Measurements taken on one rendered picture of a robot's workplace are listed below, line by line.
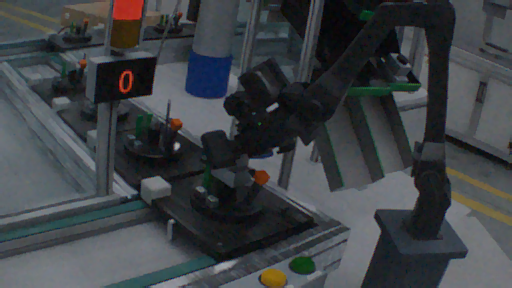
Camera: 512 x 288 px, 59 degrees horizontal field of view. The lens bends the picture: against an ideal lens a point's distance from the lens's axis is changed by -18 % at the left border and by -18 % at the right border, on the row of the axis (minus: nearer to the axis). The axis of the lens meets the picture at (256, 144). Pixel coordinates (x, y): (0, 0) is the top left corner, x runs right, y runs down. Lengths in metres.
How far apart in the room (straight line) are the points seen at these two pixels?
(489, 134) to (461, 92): 0.48
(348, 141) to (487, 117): 3.72
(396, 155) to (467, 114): 3.59
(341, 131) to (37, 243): 0.70
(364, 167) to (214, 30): 0.87
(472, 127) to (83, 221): 4.24
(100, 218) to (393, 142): 0.73
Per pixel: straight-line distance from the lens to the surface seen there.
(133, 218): 1.03
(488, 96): 4.81
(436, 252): 0.86
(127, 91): 0.91
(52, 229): 0.95
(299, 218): 1.03
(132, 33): 0.88
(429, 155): 0.82
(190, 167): 1.15
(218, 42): 1.88
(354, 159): 1.18
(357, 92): 1.07
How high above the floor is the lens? 1.47
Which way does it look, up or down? 22 degrees down
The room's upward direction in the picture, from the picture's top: 10 degrees clockwise
